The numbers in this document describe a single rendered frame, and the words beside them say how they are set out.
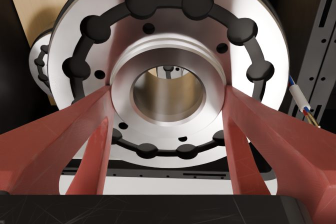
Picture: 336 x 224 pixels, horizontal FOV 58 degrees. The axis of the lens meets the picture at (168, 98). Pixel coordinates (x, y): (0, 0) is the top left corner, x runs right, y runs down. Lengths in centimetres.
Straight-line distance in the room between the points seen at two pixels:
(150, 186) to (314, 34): 60
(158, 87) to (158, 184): 61
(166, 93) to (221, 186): 61
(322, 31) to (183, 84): 12
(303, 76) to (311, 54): 2
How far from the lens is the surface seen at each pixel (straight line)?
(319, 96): 28
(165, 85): 16
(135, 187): 77
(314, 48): 25
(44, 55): 35
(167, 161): 16
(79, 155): 36
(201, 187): 76
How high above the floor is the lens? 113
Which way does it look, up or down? 51 degrees down
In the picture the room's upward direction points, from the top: 175 degrees counter-clockwise
